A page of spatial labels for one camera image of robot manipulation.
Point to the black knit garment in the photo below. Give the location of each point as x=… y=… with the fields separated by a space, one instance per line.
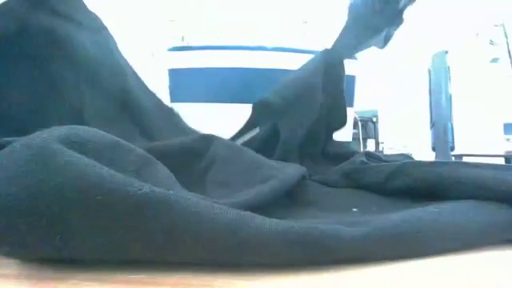
x=160 y=208

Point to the blue white-striped fabric bin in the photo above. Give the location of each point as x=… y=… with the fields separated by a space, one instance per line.
x=208 y=84

